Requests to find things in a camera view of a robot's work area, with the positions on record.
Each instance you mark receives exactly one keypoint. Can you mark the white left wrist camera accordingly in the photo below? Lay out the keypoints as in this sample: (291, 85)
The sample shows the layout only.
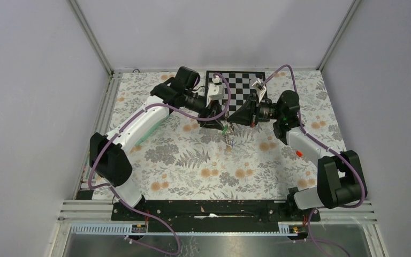
(215, 90)

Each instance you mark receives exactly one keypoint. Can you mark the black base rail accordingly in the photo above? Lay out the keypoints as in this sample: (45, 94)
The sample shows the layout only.
(210, 216)

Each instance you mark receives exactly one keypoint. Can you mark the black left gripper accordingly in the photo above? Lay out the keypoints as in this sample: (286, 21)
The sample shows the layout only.
(214, 110)

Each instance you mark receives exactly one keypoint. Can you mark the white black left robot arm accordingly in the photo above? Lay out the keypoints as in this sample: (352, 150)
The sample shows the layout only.
(108, 152)

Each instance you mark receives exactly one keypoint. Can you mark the floral table mat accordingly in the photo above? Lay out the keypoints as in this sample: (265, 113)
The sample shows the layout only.
(182, 161)

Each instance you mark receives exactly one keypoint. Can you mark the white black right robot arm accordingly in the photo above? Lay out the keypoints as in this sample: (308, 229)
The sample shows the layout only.
(339, 175)

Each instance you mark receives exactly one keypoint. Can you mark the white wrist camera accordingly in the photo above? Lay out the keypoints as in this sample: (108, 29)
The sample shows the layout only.
(215, 90)
(260, 90)

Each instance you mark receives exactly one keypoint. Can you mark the black white chessboard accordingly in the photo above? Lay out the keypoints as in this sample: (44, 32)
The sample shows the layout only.
(240, 85)

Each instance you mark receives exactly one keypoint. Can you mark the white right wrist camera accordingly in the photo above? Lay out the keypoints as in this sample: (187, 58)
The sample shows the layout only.
(260, 90)

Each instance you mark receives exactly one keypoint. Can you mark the mint green cylinder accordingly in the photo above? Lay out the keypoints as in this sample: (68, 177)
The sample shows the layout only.
(150, 133)

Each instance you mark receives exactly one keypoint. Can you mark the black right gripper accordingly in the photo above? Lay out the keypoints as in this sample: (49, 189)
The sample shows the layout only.
(248, 114)

